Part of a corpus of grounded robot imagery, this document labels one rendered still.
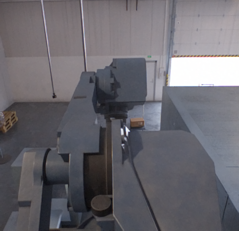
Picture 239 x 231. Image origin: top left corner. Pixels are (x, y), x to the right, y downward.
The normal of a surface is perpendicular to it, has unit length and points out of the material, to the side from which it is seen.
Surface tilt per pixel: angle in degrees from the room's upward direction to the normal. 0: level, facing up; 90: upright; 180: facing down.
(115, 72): 64
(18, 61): 90
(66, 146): 29
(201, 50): 90
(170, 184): 16
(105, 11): 90
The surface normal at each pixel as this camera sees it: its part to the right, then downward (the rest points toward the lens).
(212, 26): -0.01, 0.39
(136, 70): 0.02, -0.05
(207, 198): 0.00, -0.78
